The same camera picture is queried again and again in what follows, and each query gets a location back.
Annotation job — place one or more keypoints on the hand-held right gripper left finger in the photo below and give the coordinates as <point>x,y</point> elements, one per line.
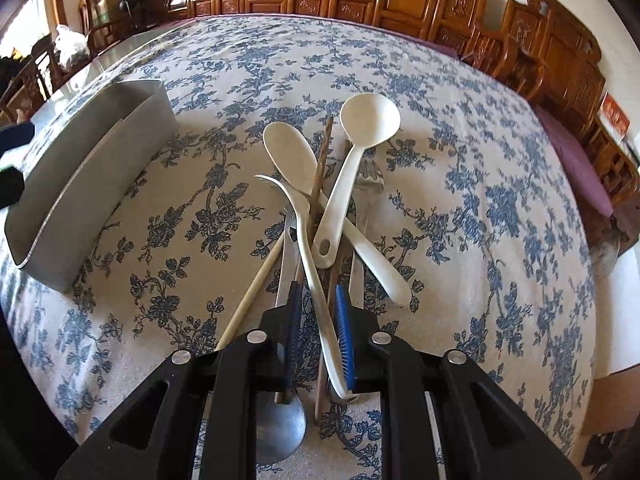
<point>295,320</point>

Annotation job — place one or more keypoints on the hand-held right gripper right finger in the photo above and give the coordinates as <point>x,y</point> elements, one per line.
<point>344,330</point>

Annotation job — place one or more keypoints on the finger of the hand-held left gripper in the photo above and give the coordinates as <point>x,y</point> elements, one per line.
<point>11,187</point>

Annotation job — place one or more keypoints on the white plastic fork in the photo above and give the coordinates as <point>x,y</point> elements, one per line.
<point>312,280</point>

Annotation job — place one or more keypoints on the cream chopstick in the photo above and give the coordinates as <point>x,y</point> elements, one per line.
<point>250,292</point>

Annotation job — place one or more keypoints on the grey utensil tray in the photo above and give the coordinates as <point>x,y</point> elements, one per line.
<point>115,175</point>

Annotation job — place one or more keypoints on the metal spoon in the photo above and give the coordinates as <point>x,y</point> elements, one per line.
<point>280,430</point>

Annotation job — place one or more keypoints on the metal fork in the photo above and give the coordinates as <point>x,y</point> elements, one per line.
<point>370,180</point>

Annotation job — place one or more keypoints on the white rice spoon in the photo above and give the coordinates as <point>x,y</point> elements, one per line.
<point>287,152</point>

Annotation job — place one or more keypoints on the white round ladle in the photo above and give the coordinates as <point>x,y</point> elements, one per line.
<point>370,120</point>

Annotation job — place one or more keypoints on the white plastic bag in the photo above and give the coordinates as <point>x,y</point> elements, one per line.
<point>70,45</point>

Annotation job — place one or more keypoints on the blue floral tablecloth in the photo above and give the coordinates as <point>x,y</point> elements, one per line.
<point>450,210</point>

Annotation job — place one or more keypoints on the brown cardboard box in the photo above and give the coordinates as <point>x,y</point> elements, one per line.
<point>612,400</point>

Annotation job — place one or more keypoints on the purple seat cushion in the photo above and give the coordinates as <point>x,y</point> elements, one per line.
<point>575,160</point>

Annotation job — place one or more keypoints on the wooden armchair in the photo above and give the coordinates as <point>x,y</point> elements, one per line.
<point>480,50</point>
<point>525,75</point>

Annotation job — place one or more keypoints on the red calendar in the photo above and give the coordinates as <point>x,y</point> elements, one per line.
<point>615,112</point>

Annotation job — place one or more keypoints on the carved wooden bench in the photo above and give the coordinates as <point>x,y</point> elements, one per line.
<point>560,45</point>

